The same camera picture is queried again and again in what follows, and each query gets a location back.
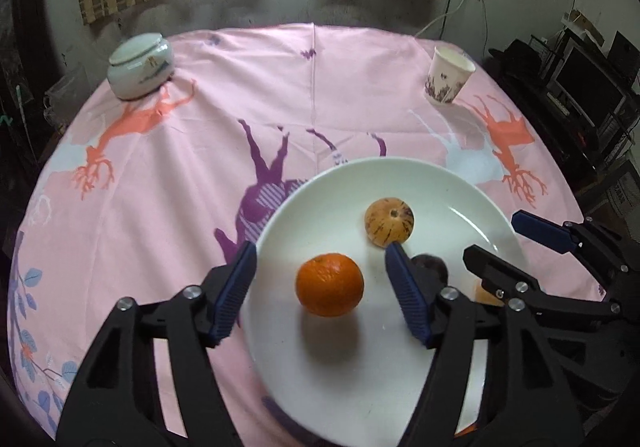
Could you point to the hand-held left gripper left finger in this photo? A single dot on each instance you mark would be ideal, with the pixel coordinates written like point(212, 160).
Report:
point(235, 294)

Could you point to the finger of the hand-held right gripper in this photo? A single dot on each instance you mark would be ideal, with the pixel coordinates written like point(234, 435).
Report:
point(500, 272)
point(542, 229)

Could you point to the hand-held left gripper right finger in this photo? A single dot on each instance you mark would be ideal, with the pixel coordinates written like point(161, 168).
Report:
point(407, 297)

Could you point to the dark purple plum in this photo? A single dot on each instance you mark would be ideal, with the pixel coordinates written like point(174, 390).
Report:
point(432, 267)

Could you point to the orange tangerine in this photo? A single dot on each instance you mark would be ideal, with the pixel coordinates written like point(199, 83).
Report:
point(330, 284)

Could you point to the white oval plate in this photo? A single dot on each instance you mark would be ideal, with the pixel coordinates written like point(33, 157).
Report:
point(350, 377)

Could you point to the yellow speckled fruit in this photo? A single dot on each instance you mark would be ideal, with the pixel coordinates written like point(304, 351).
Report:
point(389, 222)

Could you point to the pink printed tablecloth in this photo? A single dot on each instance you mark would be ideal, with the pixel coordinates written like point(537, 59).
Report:
point(175, 207)

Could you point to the black computer monitor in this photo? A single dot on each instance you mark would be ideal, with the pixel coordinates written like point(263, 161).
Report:
point(585, 74)

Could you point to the printed paper cup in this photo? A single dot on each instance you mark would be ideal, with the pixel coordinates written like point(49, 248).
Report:
point(447, 74)

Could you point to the white ceramic lidded jar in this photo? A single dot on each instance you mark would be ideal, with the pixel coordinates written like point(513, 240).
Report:
point(142, 67)

